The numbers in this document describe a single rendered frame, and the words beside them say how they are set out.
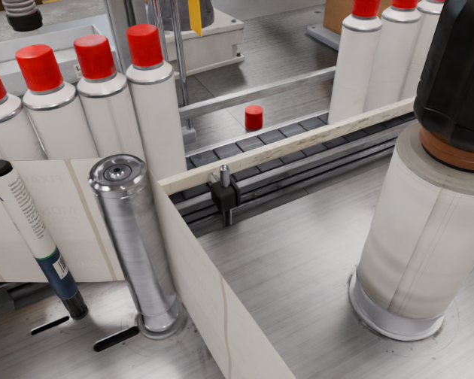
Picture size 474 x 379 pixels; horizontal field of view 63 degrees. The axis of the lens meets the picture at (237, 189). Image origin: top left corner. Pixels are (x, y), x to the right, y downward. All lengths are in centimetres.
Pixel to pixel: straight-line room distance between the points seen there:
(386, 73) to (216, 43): 43
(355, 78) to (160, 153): 29
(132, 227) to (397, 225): 19
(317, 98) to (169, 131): 43
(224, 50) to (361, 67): 44
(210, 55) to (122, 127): 52
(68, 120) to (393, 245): 32
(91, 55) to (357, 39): 34
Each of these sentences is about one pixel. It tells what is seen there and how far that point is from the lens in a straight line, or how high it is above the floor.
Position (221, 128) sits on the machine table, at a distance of 73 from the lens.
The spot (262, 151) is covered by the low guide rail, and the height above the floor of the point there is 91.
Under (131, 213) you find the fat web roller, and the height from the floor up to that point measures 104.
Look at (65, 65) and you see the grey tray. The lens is 95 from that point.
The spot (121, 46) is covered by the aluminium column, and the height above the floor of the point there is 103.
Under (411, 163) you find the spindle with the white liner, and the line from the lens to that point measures 28.
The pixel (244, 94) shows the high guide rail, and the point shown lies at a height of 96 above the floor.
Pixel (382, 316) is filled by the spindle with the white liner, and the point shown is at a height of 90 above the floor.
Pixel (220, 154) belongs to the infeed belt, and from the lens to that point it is 58.
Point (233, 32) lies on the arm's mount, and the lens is 95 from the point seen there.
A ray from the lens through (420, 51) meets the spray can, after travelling 68.
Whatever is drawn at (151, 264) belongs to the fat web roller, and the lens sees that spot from 31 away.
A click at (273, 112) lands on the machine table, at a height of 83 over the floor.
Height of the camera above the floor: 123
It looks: 42 degrees down
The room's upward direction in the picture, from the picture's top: 2 degrees counter-clockwise
